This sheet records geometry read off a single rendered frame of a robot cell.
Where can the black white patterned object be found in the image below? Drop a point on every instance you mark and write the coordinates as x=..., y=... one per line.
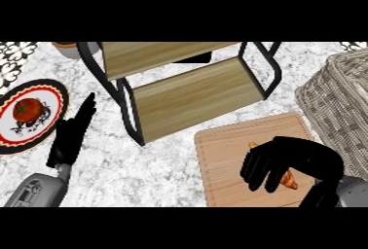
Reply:
x=353, y=45

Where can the round patterned plate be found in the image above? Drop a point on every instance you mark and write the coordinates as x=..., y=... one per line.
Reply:
x=28, y=115

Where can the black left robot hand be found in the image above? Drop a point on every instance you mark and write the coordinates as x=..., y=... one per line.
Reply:
x=71, y=136

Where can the golden brown croissant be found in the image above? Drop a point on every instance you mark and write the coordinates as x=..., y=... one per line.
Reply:
x=288, y=181

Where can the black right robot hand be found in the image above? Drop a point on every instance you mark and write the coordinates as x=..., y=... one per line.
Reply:
x=297, y=159

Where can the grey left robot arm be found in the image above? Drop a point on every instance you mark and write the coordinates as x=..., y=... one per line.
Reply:
x=40, y=189

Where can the red tomato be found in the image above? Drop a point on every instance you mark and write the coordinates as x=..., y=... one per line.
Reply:
x=26, y=109

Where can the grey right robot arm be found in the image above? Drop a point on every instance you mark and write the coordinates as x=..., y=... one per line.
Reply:
x=353, y=192

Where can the grey pot with brown rim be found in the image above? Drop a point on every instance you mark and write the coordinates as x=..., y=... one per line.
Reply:
x=71, y=48

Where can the grey wicker basket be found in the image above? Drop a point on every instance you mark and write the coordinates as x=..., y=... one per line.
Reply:
x=337, y=110

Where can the black white patterned cloth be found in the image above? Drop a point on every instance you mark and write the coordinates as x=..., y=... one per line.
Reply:
x=12, y=61

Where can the wooden cutting board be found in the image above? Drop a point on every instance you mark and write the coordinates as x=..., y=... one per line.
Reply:
x=248, y=152

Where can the black frame wooden tiered shelf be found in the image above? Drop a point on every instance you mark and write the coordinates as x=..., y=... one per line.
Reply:
x=182, y=87

